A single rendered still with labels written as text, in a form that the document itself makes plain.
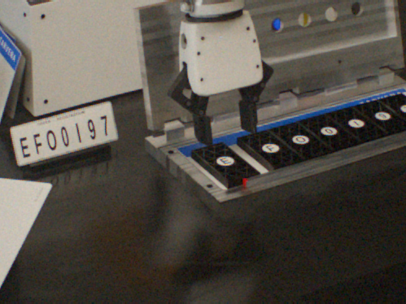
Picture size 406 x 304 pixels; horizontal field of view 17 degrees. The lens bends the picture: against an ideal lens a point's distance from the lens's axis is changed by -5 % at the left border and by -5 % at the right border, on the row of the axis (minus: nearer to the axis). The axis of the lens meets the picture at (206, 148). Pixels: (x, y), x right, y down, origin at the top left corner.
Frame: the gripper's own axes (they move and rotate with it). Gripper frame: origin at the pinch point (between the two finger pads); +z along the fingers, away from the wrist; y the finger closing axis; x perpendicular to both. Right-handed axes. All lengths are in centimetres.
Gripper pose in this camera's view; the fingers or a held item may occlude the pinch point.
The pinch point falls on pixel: (226, 125)
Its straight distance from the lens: 185.9
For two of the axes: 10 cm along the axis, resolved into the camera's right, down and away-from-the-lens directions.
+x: -4.8, -2.2, 8.5
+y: 8.7, -2.4, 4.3
